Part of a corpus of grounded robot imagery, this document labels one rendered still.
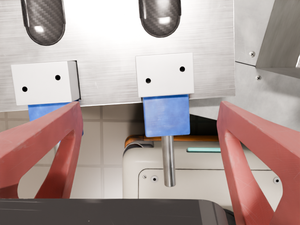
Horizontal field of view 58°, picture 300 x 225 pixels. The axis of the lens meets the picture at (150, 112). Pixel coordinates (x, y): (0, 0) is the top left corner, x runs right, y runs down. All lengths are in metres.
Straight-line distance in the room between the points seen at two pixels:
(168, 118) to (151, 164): 0.64
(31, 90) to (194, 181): 0.74
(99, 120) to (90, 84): 0.89
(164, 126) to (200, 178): 0.68
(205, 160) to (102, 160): 0.48
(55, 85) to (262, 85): 0.23
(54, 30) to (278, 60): 0.22
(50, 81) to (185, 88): 0.12
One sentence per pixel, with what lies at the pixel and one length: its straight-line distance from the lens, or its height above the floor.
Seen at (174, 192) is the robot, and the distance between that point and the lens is 0.93.
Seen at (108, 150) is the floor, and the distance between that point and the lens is 1.18.
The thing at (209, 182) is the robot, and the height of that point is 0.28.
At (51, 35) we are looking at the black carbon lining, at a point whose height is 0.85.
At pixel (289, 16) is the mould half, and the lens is 0.30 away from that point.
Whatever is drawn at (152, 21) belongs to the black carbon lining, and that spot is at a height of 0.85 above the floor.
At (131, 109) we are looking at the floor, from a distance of 1.13.
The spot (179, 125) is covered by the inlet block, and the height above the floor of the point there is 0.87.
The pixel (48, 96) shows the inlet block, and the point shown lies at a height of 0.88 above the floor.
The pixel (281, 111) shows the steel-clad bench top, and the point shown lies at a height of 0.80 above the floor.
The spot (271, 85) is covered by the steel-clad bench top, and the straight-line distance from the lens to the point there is 0.35.
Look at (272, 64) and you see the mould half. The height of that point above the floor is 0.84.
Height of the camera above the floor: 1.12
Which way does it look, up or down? 81 degrees down
